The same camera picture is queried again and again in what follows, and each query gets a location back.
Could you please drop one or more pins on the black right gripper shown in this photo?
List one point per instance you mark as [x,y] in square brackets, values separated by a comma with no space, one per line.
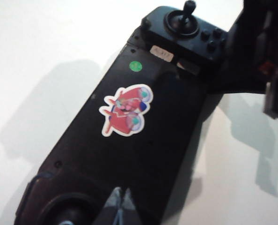
[277,47]

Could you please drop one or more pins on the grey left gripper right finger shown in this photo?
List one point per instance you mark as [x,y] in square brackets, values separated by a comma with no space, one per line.
[130,211]

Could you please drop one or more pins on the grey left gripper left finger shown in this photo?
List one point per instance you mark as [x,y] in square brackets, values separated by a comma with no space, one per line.
[114,211]

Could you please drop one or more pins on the black handheld remote control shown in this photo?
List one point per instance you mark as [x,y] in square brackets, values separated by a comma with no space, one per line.
[153,140]

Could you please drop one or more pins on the black remote joystick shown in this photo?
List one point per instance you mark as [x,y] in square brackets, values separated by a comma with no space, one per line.
[188,9]

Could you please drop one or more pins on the pale rectangular label sticker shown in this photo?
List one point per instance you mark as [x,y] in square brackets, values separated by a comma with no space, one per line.
[162,53]

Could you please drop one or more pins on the red cartoon sticker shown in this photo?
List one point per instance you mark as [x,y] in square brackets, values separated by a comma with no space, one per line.
[125,112]

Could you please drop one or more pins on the green round sticker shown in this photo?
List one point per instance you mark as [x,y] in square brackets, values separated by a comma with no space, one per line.
[135,66]

